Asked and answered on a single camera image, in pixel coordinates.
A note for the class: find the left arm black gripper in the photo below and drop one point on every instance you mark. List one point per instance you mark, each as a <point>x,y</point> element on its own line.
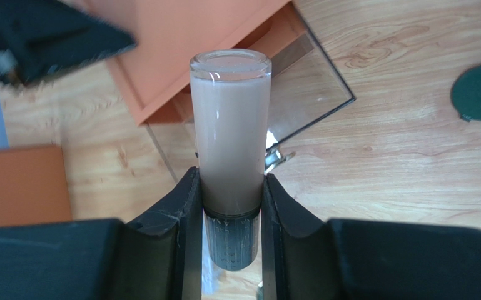
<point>41,40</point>

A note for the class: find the orange ring binder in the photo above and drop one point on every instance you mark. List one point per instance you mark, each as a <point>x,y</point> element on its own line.
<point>33,186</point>

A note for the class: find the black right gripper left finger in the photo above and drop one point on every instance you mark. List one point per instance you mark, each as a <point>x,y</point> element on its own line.
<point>150,257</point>

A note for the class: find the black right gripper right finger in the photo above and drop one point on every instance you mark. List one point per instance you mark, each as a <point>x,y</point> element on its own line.
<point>305,257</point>

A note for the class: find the beige foundation tube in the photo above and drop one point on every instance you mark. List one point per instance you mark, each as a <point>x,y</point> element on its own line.
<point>230,94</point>

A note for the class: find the orange drawer organizer box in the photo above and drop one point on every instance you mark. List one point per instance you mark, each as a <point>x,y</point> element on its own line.
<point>153,78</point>

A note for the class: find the clear plastic drawer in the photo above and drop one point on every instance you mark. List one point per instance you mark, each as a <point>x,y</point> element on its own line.
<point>306,88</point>

